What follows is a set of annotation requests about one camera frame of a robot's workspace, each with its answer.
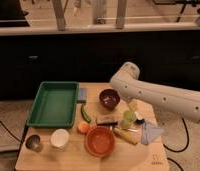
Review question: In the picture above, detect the purple bowl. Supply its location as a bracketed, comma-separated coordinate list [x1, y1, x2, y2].
[99, 89, 120, 110]

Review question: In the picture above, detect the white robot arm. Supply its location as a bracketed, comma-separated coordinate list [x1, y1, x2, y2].
[110, 62, 200, 125]

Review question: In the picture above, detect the green pear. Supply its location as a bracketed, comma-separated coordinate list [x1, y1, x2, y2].
[121, 110, 137, 129]

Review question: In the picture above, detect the white spatula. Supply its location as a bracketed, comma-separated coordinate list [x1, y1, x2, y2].
[135, 112, 145, 125]

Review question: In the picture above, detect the blue folded cloth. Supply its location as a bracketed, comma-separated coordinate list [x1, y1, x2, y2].
[141, 121, 164, 145]

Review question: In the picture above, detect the wooden block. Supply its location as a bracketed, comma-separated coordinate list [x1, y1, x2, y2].
[96, 116, 117, 124]

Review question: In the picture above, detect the orange bowl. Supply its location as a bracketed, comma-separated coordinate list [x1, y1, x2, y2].
[84, 126, 115, 158]

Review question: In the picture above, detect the green cucumber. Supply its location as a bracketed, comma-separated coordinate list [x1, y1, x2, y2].
[81, 104, 91, 123]

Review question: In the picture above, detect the blue sponge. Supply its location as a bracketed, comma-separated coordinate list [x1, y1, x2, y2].
[77, 88, 87, 103]

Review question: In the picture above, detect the orange fruit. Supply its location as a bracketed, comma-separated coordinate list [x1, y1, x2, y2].
[77, 121, 90, 134]

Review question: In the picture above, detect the green plastic tray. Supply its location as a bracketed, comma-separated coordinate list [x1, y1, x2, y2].
[27, 81, 79, 128]

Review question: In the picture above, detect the white cup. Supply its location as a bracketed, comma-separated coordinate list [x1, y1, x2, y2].
[50, 129, 69, 149]

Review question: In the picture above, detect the metal cup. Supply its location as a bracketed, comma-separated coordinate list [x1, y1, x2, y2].
[25, 135, 42, 152]

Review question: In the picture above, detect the black handled knife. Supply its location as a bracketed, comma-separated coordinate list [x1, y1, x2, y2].
[97, 121, 118, 126]

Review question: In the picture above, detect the black cable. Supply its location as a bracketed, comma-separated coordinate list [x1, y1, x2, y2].
[163, 118, 192, 154]

